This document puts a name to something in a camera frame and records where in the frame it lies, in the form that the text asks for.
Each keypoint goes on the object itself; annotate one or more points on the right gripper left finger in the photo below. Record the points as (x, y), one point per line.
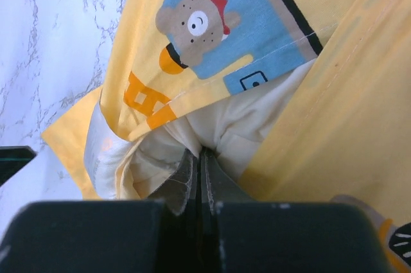
(177, 245)

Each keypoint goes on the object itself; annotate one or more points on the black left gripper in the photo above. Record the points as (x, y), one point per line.
(12, 159)

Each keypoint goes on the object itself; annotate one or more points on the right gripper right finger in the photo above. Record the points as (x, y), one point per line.
(226, 218)

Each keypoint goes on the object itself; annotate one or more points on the white pillow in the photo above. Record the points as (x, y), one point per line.
(233, 128)

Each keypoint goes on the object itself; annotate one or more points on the yellow cartoon-print pillowcase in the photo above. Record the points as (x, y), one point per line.
(344, 136)

